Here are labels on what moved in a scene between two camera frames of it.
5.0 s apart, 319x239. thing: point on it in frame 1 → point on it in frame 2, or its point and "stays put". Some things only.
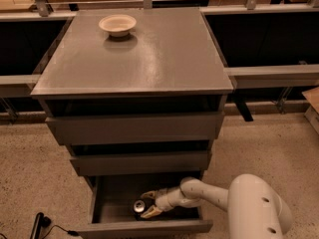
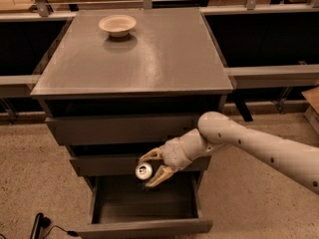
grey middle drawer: [141, 162] stays put
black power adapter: [40, 221] stays put
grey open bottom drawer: [111, 201] stays put
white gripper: [164, 198] → [173, 153]
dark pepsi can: [139, 208] → [144, 171]
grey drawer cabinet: [137, 96] stays put
